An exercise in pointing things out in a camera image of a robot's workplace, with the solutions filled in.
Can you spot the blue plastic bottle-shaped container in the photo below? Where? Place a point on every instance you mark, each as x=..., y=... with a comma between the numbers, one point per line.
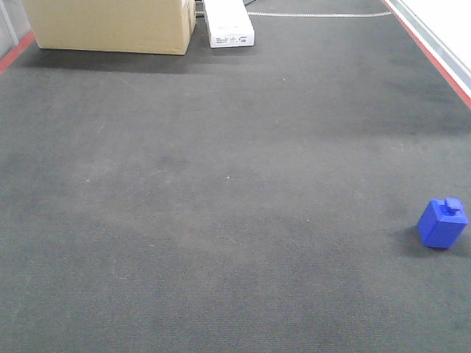
x=442, y=222

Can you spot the white long carton box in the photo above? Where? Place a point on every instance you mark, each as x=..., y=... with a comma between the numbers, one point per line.
x=228, y=24

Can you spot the large cardboard box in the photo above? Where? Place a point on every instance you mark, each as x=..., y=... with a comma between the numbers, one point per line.
x=148, y=27

